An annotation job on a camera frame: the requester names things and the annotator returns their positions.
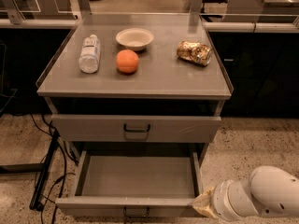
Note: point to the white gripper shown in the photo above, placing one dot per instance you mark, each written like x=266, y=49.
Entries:
x=220, y=200

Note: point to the grey drawer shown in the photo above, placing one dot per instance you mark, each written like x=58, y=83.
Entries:
x=116, y=128
x=121, y=186

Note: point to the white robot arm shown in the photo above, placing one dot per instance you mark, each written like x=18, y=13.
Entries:
x=267, y=192

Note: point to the grey drawer cabinet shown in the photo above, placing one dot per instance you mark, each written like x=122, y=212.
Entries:
x=163, y=85

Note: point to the grey top drawer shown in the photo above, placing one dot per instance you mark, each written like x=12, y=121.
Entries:
x=116, y=128

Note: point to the crushed gold can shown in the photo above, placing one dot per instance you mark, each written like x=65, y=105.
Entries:
x=194, y=52

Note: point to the orange fruit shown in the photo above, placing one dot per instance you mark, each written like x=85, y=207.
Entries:
x=127, y=61

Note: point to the black floor stand bar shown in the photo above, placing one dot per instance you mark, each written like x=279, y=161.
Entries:
x=41, y=169

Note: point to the white paper bowl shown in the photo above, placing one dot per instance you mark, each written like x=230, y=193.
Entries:
x=135, y=39

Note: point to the clear plastic water bottle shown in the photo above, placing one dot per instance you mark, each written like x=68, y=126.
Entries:
x=89, y=58

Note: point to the white horizontal rail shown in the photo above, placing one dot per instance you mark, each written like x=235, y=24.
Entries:
x=220, y=27

